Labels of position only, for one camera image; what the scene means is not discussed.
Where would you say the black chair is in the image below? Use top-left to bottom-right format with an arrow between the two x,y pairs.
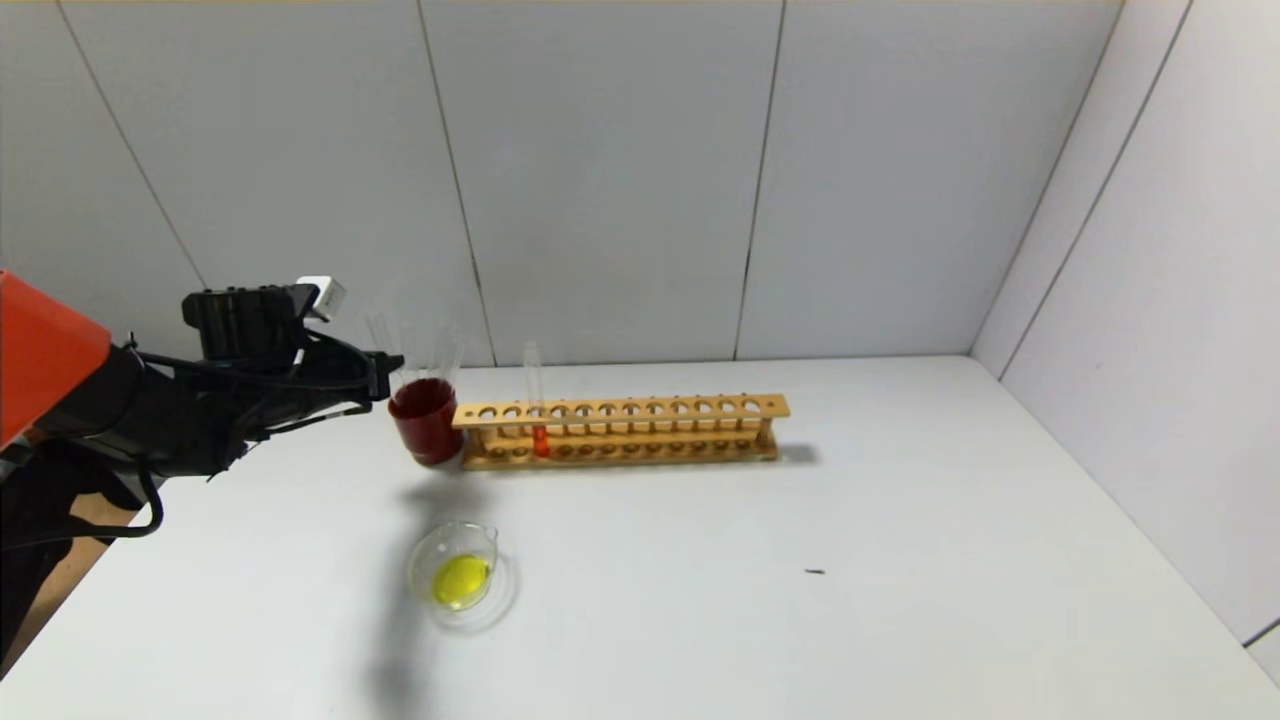
0,440 -> 141,671

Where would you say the dark red cup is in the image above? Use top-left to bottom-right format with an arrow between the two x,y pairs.
387,377 -> 465,468

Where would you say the test tube with red pigment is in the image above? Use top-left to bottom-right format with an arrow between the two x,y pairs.
522,340 -> 551,459

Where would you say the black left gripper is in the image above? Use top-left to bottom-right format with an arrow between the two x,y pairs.
301,329 -> 405,407

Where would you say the white and grey wrist camera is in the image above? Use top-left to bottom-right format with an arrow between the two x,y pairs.
296,276 -> 348,324

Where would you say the clear glass beaker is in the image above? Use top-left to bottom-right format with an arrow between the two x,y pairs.
405,520 -> 513,631

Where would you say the thick black cable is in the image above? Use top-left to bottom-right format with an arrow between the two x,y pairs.
0,465 -> 164,551

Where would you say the wooden test tube rack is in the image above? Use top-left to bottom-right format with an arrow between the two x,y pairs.
453,393 -> 791,471

